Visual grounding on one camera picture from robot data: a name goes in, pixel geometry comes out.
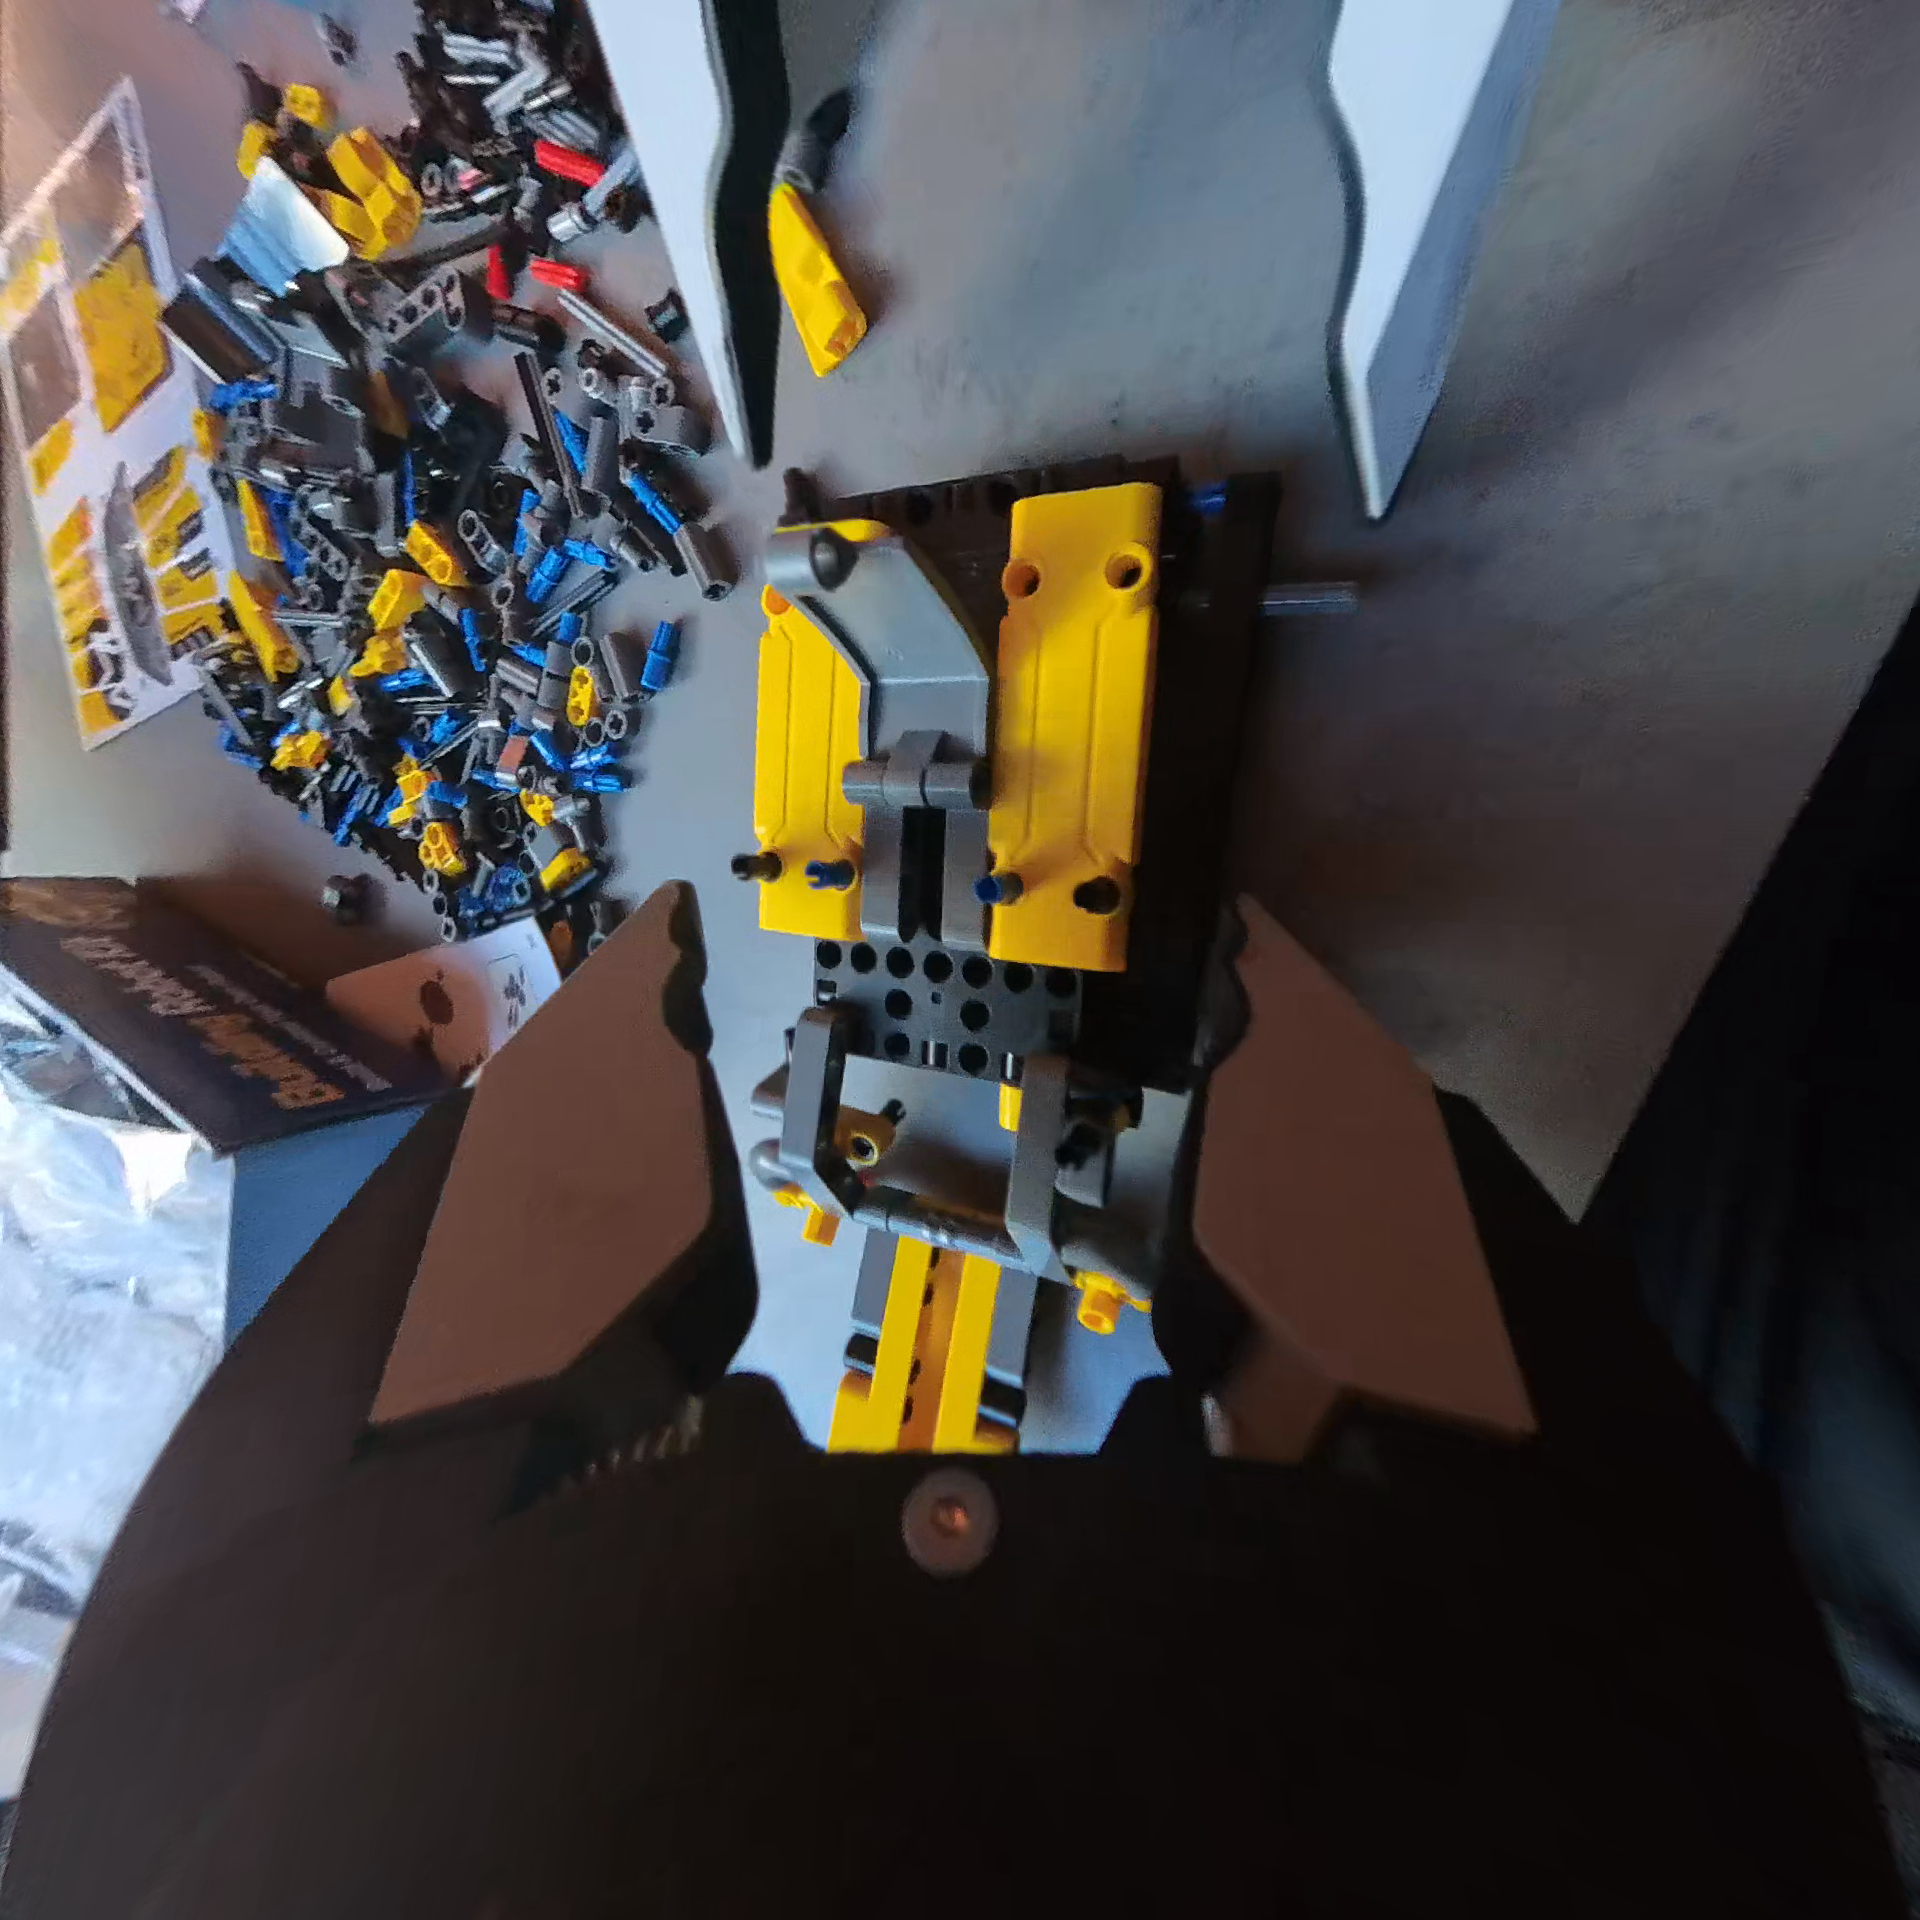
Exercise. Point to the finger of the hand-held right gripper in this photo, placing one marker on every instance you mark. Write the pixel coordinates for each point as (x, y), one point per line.
(661, 118)
(1443, 181)

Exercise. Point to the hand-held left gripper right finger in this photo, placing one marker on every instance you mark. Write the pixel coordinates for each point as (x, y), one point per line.
(1350, 1199)

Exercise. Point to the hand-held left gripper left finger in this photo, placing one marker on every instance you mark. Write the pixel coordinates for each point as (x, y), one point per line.
(571, 1199)

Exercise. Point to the white instruction booklet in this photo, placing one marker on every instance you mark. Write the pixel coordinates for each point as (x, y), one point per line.
(480, 992)

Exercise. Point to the yellow black building-block vehicle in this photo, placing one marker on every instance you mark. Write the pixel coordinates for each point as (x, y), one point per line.
(1074, 689)

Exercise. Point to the yellow curved panel piece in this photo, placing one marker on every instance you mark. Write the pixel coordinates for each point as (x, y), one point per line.
(817, 280)

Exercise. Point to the small dark connector piece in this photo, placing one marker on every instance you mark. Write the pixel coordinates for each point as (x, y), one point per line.
(345, 897)

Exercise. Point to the blue cardboard box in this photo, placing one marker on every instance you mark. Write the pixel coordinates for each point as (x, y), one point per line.
(195, 1019)

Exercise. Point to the person's dark clothing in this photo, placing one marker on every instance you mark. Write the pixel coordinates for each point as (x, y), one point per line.
(1771, 1199)

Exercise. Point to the clear plastic bag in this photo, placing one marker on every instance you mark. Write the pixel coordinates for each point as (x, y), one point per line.
(90, 1275)

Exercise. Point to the pile of building-block parts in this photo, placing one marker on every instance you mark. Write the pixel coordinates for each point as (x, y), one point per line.
(493, 599)

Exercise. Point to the yellow sticker sheet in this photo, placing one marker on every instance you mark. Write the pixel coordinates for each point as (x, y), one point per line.
(105, 331)

